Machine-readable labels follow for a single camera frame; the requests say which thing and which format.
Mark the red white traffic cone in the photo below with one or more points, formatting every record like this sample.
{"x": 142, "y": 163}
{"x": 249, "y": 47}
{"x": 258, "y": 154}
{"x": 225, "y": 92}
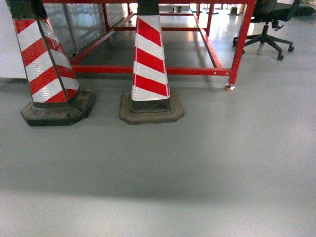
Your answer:
{"x": 150, "y": 100}

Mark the red white cone left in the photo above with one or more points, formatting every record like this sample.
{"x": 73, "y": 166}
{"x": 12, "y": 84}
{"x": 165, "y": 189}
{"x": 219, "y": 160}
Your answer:
{"x": 57, "y": 98}

